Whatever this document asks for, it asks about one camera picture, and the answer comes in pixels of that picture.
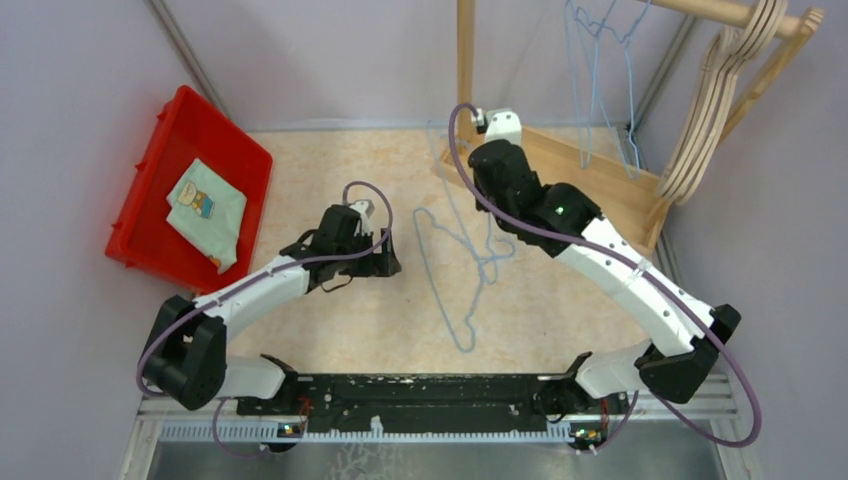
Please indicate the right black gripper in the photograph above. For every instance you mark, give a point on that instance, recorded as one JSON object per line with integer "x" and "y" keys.
{"x": 479, "y": 204}

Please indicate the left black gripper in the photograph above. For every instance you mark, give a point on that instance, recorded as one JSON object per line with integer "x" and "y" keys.
{"x": 382, "y": 265}

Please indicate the beige plastic hanger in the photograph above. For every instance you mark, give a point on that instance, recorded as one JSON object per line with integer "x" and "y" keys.
{"x": 692, "y": 99}
{"x": 715, "y": 99}
{"x": 705, "y": 99}
{"x": 699, "y": 99}

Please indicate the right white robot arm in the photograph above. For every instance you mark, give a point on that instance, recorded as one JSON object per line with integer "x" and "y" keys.
{"x": 568, "y": 226}

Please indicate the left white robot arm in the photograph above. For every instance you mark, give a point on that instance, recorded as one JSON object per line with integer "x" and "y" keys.
{"x": 185, "y": 356}

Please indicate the wooden hanger rack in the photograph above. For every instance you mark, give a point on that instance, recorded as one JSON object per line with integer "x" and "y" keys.
{"x": 754, "y": 45}

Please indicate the folded light green cloth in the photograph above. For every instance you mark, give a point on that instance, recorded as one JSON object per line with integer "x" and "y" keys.
{"x": 207, "y": 211}

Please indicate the red plastic bin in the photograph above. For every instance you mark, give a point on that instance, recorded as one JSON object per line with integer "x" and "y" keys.
{"x": 189, "y": 128}

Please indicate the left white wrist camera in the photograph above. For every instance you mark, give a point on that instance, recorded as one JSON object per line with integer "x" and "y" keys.
{"x": 365, "y": 208}

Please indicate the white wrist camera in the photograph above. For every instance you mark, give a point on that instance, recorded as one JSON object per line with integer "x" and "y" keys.
{"x": 500, "y": 124}
{"x": 365, "y": 208}

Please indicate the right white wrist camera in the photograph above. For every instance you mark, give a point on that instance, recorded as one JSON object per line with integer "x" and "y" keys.
{"x": 500, "y": 124}

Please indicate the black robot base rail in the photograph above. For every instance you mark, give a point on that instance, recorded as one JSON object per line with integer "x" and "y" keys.
{"x": 430, "y": 404}

